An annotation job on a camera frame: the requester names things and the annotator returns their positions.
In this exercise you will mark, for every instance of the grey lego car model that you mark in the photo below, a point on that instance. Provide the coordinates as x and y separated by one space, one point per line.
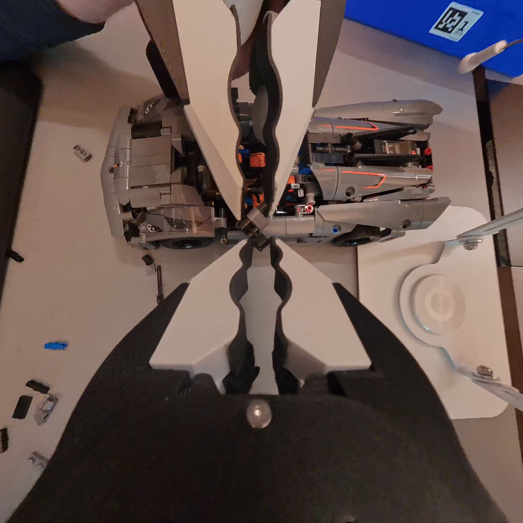
163 184

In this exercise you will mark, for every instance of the black lego stick piece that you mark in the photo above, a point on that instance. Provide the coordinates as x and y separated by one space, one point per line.
15 256

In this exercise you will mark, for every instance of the blue lego pin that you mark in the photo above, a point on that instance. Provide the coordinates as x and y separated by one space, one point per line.
56 345

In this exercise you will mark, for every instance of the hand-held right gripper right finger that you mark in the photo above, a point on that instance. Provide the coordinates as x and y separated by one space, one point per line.
327 327

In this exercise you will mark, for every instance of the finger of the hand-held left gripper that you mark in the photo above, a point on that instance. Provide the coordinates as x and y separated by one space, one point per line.
298 81
204 81

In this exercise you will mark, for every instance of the black dotted chair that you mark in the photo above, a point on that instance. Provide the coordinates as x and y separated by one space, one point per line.
16 163

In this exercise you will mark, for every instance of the thick black lego pin connector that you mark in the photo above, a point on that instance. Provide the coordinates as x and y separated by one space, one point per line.
3 440

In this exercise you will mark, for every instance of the long black lego pin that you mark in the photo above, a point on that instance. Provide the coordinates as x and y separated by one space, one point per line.
37 386

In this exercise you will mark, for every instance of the black lego tile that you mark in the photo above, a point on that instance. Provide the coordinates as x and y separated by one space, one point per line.
22 406

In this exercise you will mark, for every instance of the dark grey lego connector assembly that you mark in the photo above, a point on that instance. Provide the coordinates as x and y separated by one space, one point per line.
253 229

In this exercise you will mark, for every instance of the light grey lego axle connector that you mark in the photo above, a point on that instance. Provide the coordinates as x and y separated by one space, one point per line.
45 408

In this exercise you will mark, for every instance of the grey two-stud lego plate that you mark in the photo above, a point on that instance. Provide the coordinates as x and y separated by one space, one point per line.
39 457

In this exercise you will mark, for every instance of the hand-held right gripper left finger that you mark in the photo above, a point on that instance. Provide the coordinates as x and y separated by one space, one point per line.
196 327

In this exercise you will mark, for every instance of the blue plastic bin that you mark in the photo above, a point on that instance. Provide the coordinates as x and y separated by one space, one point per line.
408 24

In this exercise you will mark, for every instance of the person's left hand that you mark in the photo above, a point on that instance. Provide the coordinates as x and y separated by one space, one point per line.
98 8

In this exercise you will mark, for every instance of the white book stand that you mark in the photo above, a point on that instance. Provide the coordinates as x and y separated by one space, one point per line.
449 306

